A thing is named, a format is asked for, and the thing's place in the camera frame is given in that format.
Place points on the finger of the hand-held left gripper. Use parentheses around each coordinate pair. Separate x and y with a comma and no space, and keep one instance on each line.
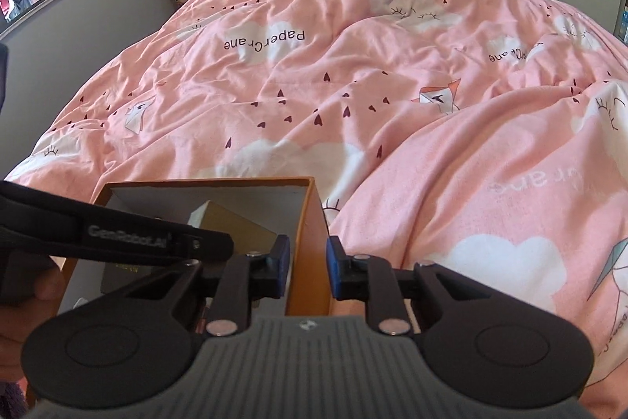
(211,244)

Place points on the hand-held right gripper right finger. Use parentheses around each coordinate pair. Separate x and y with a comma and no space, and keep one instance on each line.
(336,267)

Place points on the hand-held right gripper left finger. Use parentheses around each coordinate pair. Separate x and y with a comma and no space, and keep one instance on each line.
(280,267)

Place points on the orange cardboard box white inside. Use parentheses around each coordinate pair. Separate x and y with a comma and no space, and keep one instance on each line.
(309,262)

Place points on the person's left hand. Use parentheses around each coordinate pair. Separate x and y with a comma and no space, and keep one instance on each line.
(51,286)

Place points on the pink printed blanket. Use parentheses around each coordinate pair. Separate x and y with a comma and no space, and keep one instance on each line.
(368,105)

